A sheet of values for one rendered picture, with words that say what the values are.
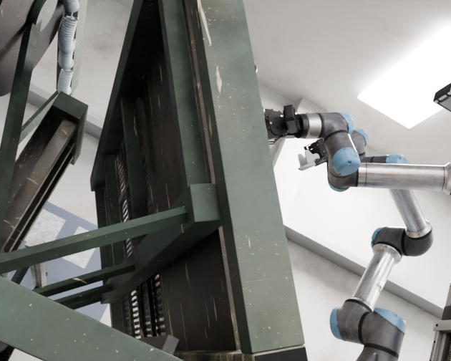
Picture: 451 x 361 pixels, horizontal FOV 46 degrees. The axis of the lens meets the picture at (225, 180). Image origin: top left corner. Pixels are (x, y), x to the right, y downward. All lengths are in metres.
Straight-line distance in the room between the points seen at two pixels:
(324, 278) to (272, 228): 4.26
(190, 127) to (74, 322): 0.50
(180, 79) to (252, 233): 0.42
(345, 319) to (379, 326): 0.13
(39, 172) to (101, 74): 2.69
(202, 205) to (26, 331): 0.40
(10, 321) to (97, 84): 4.32
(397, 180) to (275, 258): 0.69
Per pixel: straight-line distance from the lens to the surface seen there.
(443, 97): 2.02
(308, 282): 5.19
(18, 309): 0.94
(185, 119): 1.20
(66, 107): 2.68
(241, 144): 1.07
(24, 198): 2.58
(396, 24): 4.52
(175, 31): 1.30
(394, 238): 2.17
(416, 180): 1.63
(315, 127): 1.52
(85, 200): 4.74
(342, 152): 1.50
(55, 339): 0.93
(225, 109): 1.08
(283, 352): 1.01
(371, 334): 1.90
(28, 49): 2.21
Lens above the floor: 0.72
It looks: 23 degrees up
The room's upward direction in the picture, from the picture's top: 24 degrees clockwise
